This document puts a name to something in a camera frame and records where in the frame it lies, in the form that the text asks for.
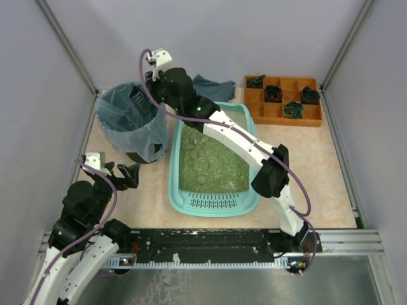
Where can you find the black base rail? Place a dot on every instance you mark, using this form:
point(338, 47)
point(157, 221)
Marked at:
point(237, 249)

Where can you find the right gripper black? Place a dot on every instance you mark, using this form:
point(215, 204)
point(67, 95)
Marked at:
point(154, 88)

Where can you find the black trash bin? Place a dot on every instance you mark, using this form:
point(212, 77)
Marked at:
point(138, 159)

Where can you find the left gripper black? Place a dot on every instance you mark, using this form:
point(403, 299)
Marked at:
point(112, 179)

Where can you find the black rolled item right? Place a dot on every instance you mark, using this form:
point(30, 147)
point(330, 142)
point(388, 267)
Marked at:
point(309, 96)

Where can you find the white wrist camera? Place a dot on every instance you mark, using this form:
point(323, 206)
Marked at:
point(161, 60)
point(94, 162)

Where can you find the black rolled item middle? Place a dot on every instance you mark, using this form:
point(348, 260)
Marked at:
point(273, 94)

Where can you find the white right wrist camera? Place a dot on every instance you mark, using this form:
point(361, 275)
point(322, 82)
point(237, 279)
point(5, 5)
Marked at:
point(161, 60)

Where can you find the teal plastic litter box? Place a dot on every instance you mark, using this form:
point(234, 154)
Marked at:
point(206, 204)

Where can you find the grey-blue cloth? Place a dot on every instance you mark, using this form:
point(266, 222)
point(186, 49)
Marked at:
point(215, 91)

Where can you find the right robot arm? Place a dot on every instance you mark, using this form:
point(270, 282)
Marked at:
point(174, 88)

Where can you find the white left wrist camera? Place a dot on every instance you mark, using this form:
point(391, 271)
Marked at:
point(94, 162)

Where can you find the green cat litter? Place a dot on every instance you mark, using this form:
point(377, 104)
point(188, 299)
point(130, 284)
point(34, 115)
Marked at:
point(208, 166)

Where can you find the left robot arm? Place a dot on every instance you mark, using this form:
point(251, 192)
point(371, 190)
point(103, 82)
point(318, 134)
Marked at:
point(85, 235)

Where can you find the orange wooden compartment tray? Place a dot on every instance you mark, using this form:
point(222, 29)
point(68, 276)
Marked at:
point(290, 101)

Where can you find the black rolled item lower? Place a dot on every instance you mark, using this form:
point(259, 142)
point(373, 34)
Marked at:
point(293, 110)

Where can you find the black rolled item top-left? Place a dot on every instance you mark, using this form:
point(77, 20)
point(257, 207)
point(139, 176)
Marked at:
point(255, 82)

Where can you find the black litter scoop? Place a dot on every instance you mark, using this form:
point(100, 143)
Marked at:
point(140, 101)

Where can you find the translucent blue bin liner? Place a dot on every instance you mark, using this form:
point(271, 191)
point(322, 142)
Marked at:
point(126, 130)

